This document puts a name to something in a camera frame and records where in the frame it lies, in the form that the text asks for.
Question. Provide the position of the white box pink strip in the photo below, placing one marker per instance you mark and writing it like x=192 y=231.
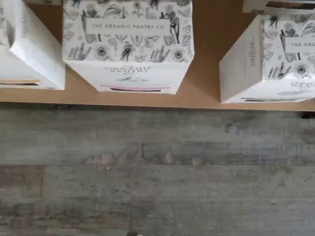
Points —
x=128 y=39

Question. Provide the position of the wooden shelf board with boxes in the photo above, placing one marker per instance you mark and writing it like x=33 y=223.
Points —
x=206 y=49

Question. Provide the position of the white box green strip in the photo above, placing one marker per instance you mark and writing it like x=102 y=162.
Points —
x=270 y=64
x=290 y=5

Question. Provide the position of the white box yellow strip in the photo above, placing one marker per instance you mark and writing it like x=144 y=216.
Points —
x=37 y=49

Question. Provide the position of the black metal shelf frame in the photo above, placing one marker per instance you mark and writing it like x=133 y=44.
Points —
x=306 y=115

